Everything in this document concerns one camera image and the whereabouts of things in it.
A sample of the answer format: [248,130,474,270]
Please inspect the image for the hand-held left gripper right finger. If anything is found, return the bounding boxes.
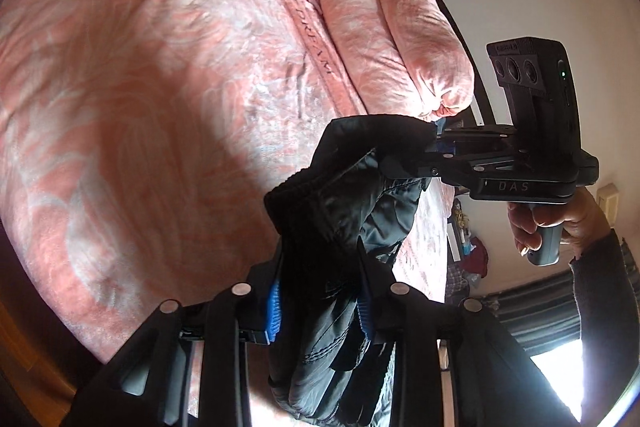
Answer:
[357,252,583,427]

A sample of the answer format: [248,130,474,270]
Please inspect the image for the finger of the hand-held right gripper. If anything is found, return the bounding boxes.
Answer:
[431,117,517,145]
[381,149,482,181]

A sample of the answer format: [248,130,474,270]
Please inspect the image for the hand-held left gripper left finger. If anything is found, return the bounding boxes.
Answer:
[65,252,286,427]

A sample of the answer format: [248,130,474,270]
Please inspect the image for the black quilted pants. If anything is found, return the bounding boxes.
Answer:
[264,114,438,427]

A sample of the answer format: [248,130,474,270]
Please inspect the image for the person's right forearm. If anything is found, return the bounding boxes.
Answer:
[570,227,640,423]

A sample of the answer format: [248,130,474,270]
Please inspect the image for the person's right hand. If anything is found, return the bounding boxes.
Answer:
[506,189,613,259]

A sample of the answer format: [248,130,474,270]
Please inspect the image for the dark nightstand with white drawer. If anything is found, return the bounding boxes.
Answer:
[446,202,481,268]

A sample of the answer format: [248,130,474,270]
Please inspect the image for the plaid cloth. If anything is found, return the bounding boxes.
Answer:
[445,264,476,293]

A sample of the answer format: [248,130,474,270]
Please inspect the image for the dark red cloth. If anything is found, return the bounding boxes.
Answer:
[467,247,490,275]

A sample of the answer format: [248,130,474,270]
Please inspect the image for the folded pink quilt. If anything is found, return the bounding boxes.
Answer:
[314,0,475,120]

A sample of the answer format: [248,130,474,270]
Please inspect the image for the dark floral curtain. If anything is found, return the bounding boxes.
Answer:
[470,272,586,358]

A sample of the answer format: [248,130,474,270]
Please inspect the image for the window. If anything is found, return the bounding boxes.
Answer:
[530,337,601,423]

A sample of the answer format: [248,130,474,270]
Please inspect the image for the bed with pink sheet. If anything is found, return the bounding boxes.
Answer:
[0,0,457,427]

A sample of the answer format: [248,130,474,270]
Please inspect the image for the wall socket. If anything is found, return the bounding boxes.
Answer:
[597,183,622,228]

